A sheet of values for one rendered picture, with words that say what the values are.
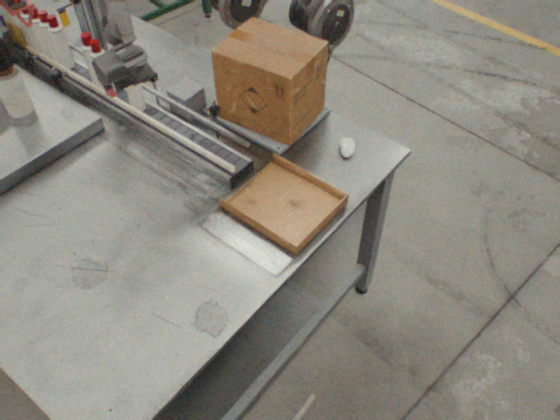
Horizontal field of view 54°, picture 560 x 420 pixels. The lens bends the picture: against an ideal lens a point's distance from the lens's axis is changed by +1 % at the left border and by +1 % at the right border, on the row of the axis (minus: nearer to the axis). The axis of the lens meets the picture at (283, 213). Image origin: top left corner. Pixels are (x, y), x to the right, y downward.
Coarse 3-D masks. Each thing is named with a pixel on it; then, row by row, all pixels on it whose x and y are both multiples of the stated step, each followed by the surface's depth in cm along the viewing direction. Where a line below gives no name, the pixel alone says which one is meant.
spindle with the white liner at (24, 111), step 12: (0, 48) 168; (0, 60) 170; (12, 60) 174; (0, 72) 173; (12, 72) 176; (0, 84) 175; (12, 84) 176; (0, 96) 180; (12, 96) 179; (24, 96) 182; (12, 108) 182; (24, 108) 184; (12, 120) 188; (24, 120) 187
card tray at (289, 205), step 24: (264, 168) 180; (288, 168) 179; (240, 192) 173; (264, 192) 173; (288, 192) 173; (312, 192) 173; (336, 192) 171; (240, 216) 165; (264, 216) 167; (288, 216) 167; (312, 216) 167; (288, 240) 161
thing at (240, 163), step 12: (24, 48) 219; (60, 72) 208; (84, 72) 208; (120, 96) 199; (120, 108) 194; (156, 108) 194; (144, 120) 190; (168, 120) 190; (180, 132) 185; (192, 132) 185; (180, 144) 181; (204, 144) 181; (216, 144) 181; (228, 156) 178; (240, 168) 174
